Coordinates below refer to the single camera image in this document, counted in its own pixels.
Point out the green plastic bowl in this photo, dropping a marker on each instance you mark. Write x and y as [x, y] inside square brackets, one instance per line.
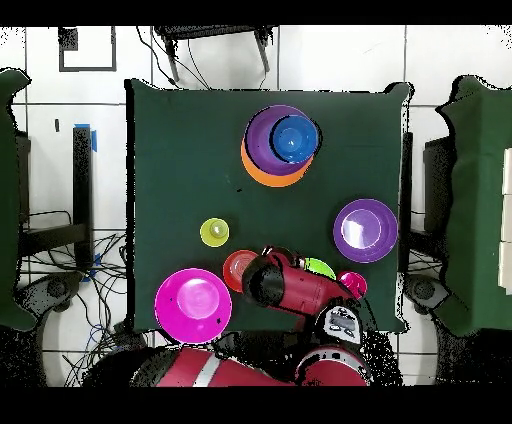
[320, 268]

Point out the green cloth side table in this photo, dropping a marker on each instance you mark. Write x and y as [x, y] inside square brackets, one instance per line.
[8, 200]
[476, 200]

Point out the dark green table cloth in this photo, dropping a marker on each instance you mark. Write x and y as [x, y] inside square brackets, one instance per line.
[180, 160]

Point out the red plastic cup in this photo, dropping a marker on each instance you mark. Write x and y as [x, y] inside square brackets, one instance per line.
[356, 282]

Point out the yellow plastic cup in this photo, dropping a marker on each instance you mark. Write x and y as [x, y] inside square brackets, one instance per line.
[214, 232]

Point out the black metal stand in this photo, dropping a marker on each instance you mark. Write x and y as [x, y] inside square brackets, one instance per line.
[208, 31]

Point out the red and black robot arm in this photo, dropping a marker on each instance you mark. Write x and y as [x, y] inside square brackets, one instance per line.
[300, 290]

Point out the black power adapter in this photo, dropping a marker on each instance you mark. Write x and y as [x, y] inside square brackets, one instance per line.
[130, 338]

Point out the purple plastic bowl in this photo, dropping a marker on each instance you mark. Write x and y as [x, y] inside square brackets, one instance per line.
[258, 140]
[365, 230]

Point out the white boxes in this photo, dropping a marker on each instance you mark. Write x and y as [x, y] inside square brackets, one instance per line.
[507, 220]

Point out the black floor stand base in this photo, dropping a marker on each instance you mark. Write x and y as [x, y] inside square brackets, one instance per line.
[56, 288]
[424, 291]

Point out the blue plastic bowl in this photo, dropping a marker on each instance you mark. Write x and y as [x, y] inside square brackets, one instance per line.
[295, 139]

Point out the large yellow-orange plastic bowl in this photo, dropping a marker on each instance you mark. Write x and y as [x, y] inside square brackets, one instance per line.
[272, 180]

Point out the black table frame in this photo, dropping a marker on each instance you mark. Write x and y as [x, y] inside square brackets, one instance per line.
[82, 180]
[407, 200]

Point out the large pink plastic bowl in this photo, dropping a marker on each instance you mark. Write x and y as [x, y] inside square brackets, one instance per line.
[193, 306]

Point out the red-orange plastic bowl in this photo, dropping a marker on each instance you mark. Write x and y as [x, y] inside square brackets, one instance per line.
[234, 268]

